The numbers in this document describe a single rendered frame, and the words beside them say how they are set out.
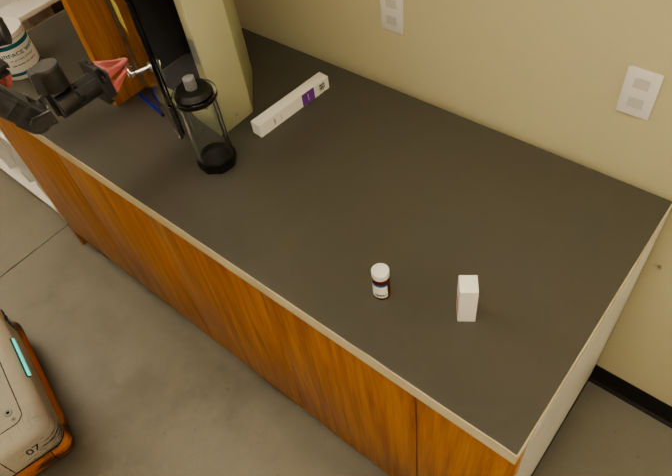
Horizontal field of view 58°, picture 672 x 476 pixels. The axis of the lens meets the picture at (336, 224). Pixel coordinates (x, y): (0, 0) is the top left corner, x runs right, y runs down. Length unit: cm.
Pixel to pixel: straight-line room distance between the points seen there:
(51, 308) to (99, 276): 22
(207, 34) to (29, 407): 132
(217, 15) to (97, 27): 40
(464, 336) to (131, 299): 171
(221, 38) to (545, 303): 97
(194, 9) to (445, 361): 95
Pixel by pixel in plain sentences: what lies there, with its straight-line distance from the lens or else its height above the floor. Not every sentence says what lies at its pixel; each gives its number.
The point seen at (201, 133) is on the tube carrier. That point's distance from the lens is 150.
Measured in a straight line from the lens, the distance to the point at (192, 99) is 144.
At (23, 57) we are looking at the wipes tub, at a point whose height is 101.
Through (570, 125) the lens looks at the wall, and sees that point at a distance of 155.
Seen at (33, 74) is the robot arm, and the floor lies 130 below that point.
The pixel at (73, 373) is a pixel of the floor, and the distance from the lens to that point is 257.
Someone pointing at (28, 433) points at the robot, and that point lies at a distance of 221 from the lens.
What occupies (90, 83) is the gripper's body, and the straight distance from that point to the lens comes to 153.
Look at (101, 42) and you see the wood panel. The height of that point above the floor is 114.
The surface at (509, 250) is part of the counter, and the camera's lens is 136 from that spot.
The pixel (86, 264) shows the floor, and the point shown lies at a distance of 286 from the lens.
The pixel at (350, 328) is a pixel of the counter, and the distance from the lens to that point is 124.
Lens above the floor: 201
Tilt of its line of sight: 50 degrees down
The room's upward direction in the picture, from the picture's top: 10 degrees counter-clockwise
